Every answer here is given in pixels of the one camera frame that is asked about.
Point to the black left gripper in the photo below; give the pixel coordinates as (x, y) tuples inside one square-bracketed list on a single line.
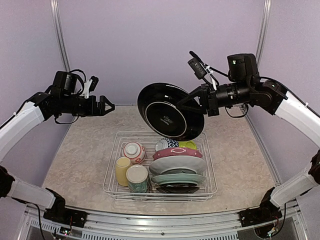
[(93, 110)]

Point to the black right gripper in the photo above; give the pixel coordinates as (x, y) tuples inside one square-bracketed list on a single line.
[(212, 106)]

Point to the large black round plate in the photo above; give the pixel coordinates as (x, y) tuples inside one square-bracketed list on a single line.
[(157, 105)]

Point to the pink polka dot plate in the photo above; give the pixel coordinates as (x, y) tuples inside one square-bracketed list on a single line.
[(177, 151)]

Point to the grey white painted plate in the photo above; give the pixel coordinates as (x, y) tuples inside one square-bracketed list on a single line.
[(164, 164)]

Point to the pale green plate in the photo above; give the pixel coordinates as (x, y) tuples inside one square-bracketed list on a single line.
[(178, 178)]

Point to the small black dish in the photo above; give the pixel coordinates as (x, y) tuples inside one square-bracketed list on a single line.
[(182, 188)]

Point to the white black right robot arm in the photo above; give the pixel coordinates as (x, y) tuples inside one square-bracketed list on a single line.
[(250, 155)]

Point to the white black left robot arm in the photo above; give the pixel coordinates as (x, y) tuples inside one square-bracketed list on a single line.
[(32, 135)]

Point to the lime green bowl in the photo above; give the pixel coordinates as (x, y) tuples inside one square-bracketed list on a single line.
[(188, 144)]

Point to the blue white patterned bowl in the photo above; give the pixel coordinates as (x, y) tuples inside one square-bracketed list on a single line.
[(166, 143)]

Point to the white red patterned bowl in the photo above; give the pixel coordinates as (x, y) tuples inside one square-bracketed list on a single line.
[(134, 151)]

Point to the pale yellow cup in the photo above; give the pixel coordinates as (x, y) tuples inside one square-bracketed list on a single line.
[(121, 166)]

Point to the teal patterned cup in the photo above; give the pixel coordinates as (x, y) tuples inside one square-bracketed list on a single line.
[(138, 179)]

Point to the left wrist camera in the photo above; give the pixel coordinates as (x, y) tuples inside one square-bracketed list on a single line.
[(89, 86)]

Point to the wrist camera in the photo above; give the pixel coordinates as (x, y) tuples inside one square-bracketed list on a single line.
[(196, 65), (89, 86)]

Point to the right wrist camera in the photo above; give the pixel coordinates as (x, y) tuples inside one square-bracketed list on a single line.
[(196, 65)]

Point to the white wire dish rack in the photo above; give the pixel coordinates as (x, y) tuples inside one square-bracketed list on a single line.
[(120, 193)]

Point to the aluminium frame post left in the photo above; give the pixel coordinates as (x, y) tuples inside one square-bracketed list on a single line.
[(59, 34)]

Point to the aluminium frame post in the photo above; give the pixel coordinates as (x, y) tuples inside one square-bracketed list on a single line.
[(263, 30), (59, 34)]

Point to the aluminium frame post right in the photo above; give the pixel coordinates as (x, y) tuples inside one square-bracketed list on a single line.
[(263, 30)]

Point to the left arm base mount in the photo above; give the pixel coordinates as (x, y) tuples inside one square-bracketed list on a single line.
[(59, 213)]

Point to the aluminium front rail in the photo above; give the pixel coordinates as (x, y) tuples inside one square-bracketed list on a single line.
[(102, 225)]

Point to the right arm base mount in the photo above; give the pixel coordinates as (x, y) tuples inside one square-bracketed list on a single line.
[(266, 212)]

